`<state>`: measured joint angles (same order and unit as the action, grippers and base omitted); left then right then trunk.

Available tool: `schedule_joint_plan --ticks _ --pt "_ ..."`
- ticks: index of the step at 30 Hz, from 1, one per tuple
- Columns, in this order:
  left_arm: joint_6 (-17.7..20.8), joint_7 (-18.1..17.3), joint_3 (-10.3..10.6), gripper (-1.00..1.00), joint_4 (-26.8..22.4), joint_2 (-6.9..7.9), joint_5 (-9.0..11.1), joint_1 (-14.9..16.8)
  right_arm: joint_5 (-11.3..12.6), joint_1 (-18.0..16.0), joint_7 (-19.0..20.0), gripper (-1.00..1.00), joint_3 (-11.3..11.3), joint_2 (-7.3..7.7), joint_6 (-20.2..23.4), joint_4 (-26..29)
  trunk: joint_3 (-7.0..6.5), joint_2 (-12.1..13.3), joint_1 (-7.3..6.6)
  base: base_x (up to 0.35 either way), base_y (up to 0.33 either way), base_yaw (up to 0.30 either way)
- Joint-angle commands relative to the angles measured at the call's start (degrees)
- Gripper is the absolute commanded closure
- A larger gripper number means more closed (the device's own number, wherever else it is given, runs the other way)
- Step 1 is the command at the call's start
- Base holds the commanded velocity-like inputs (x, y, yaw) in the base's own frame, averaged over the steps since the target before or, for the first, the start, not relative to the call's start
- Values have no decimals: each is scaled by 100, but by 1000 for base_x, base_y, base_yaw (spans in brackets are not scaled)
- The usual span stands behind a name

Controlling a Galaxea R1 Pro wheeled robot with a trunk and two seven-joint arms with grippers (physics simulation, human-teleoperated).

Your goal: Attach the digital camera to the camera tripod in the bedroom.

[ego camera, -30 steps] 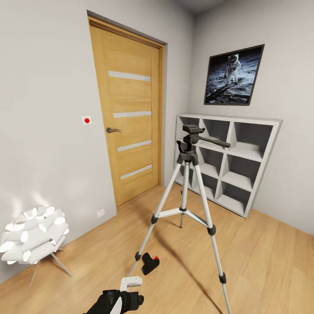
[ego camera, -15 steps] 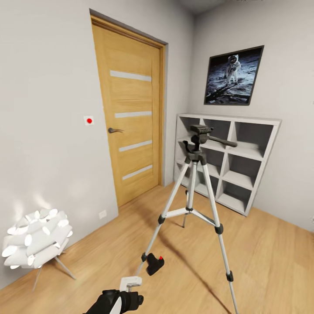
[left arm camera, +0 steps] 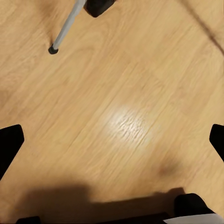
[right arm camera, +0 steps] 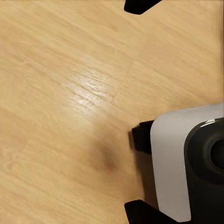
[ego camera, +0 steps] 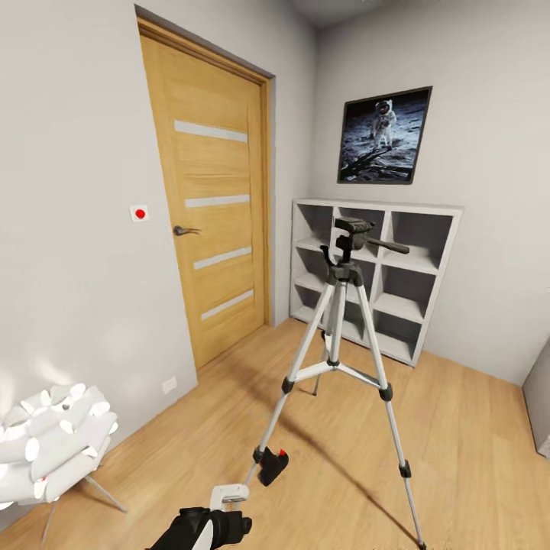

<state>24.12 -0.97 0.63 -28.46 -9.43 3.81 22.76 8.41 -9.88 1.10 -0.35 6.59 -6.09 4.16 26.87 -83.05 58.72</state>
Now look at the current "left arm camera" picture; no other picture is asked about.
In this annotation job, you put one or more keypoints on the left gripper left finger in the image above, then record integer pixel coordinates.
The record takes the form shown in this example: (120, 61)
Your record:
(11, 139)

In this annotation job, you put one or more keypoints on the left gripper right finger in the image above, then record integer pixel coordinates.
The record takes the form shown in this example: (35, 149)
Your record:
(217, 139)

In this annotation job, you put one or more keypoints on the digital camera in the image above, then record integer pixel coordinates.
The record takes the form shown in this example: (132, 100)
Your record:
(97, 7)

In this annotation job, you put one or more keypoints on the camera tripod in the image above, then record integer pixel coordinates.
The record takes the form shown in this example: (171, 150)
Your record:
(68, 23)

